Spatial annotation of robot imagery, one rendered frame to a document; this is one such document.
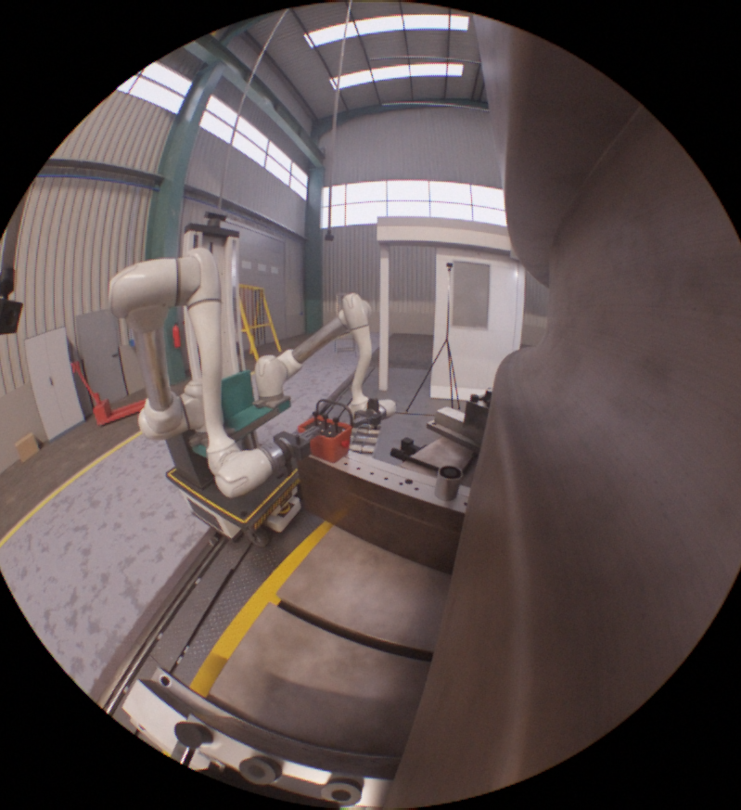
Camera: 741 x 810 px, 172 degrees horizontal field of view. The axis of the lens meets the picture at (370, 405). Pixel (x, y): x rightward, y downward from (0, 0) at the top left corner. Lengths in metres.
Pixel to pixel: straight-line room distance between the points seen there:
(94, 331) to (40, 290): 1.79
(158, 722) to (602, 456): 1.13
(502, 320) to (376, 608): 3.70
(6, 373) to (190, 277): 6.01
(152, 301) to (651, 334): 0.85
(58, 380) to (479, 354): 7.52
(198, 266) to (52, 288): 6.14
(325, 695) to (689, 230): 1.13
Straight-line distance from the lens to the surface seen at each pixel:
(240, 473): 0.68
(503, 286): 3.92
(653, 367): 0.28
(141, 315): 0.71
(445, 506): 0.83
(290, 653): 0.99
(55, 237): 7.09
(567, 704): 0.16
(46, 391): 5.96
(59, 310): 6.67
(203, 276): 0.72
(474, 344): 3.80
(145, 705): 1.05
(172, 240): 6.93
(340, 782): 0.58
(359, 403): 1.39
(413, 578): 1.08
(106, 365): 6.79
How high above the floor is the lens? 1.26
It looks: 22 degrees down
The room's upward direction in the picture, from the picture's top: straight up
